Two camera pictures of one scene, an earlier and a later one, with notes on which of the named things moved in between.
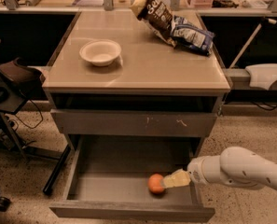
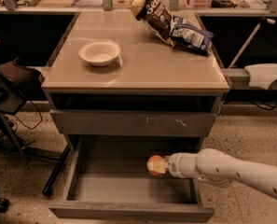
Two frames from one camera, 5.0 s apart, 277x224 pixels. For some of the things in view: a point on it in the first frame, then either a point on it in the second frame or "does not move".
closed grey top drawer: x=132 y=122 does not move
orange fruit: x=154 y=183 → x=155 y=158
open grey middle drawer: x=110 y=178 does not move
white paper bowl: x=101 y=52 does not move
